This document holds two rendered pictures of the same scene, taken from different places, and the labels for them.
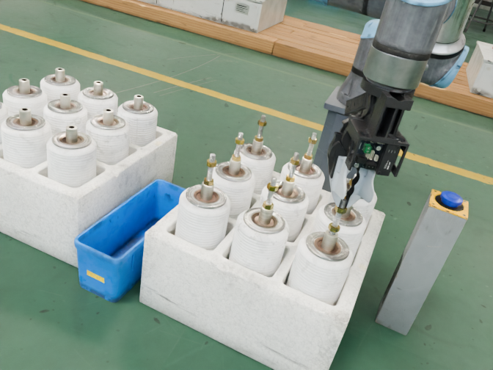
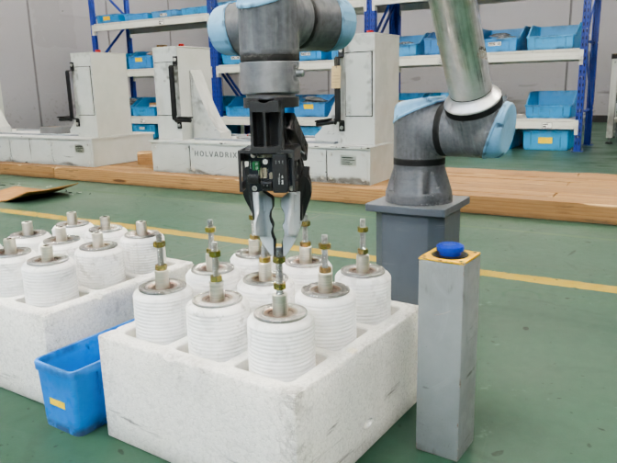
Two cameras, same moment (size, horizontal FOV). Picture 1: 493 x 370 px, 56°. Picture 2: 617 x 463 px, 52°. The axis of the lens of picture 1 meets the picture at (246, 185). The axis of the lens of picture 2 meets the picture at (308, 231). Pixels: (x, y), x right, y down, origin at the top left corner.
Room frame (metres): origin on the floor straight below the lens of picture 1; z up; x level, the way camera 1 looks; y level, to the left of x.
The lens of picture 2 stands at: (-0.15, -0.43, 0.56)
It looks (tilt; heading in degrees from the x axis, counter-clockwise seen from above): 13 degrees down; 16
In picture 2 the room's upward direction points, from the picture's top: 1 degrees counter-clockwise
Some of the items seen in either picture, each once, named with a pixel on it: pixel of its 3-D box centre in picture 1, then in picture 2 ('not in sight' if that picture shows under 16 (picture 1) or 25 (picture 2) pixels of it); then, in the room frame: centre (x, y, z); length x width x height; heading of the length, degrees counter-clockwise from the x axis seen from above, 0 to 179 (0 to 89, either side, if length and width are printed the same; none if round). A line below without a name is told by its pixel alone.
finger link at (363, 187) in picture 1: (364, 189); (289, 225); (0.62, -0.18, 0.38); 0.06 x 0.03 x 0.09; 9
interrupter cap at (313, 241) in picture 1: (327, 246); (280, 313); (0.64, -0.16, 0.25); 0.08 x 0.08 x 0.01
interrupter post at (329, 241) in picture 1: (329, 240); (280, 304); (0.64, -0.16, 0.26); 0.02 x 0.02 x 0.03
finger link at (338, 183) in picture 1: (341, 186); (262, 224); (0.62, -0.14, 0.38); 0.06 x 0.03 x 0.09; 9
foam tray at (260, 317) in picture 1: (269, 255); (269, 368); (0.79, -0.08, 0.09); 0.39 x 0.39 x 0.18; 72
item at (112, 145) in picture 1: (107, 157); (103, 288); (0.93, 0.33, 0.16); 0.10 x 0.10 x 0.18
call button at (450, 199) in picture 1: (450, 200); (450, 251); (0.77, -0.38, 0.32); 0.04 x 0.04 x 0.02
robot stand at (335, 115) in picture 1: (347, 149); (417, 263); (1.29, -0.28, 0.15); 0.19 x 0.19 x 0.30; 75
